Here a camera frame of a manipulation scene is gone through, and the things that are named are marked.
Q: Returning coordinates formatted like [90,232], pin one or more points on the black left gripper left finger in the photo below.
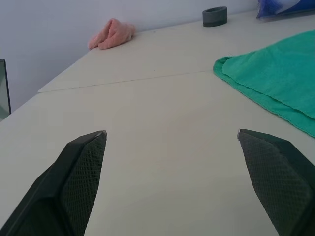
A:
[61,186]

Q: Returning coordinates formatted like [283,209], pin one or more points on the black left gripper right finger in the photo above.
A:
[280,182]

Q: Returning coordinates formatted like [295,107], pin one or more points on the teal green shorts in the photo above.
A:
[275,78]

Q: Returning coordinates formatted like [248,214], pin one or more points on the black framed screen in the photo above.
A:
[3,93]

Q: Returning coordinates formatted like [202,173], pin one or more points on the pink fluffy cloth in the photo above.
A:
[110,34]

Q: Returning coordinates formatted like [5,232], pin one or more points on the purple tissue multipack bag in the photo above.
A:
[283,7]

